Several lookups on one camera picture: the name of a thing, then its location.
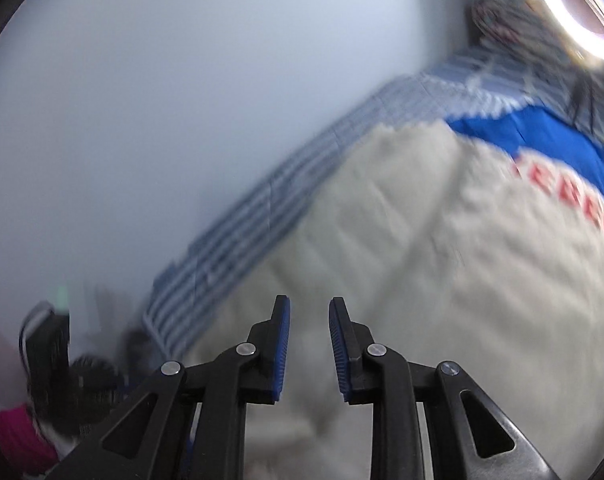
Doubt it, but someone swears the beige and blue jacket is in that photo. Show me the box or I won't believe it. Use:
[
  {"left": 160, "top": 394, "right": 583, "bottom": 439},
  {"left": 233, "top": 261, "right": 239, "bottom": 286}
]
[{"left": 179, "top": 102, "right": 604, "bottom": 480}]

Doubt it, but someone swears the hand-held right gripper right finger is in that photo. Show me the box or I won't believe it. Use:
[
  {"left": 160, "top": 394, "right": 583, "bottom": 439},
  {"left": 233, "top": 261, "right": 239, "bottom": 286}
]
[{"left": 328, "top": 296, "right": 562, "bottom": 480}]

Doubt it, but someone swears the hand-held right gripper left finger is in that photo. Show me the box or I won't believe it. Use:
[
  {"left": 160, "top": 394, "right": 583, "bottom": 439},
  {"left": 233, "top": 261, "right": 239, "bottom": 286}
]
[{"left": 44, "top": 294, "right": 291, "bottom": 480}]

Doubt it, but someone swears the person's pink clothing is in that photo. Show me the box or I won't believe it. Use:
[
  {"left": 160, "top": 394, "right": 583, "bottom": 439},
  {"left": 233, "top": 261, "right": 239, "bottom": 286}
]
[{"left": 0, "top": 402, "right": 60, "bottom": 476}]

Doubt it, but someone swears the blue white striped bed sheet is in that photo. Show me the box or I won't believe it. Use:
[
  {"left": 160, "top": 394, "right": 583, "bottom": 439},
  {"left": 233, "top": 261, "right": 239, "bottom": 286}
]
[{"left": 142, "top": 45, "right": 604, "bottom": 361}]

